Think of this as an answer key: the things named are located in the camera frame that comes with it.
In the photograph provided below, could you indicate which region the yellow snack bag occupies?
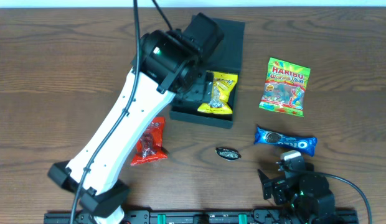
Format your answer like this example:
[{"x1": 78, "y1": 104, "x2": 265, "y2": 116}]
[{"x1": 197, "y1": 71, "x2": 238, "y2": 115}]

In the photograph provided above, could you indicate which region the red snack bag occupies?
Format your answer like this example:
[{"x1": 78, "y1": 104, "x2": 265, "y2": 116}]
[{"x1": 130, "y1": 116, "x2": 167, "y2": 166}]

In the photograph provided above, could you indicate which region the green Haribo gummy bag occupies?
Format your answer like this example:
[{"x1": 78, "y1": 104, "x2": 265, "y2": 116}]
[{"x1": 259, "y1": 57, "x2": 311, "y2": 117}]

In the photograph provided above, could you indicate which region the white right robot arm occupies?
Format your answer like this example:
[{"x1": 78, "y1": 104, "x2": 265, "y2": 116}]
[{"x1": 258, "y1": 154, "x2": 343, "y2": 224}]

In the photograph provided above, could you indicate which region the blue Oreo cookie pack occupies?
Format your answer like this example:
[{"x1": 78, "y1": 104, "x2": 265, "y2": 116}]
[{"x1": 254, "y1": 126, "x2": 318, "y2": 157}]

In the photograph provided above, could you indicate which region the black open box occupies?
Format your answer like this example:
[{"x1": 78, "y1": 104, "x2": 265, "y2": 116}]
[{"x1": 169, "y1": 13, "x2": 245, "y2": 129}]

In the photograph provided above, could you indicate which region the small black candy wrapper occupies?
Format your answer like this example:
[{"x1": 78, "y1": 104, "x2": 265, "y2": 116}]
[{"x1": 215, "y1": 147, "x2": 241, "y2": 161}]

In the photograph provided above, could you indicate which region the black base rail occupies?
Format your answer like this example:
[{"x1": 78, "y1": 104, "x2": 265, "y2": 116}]
[{"x1": 43, "y1": 209, "x2": 359, "y2": 224}]

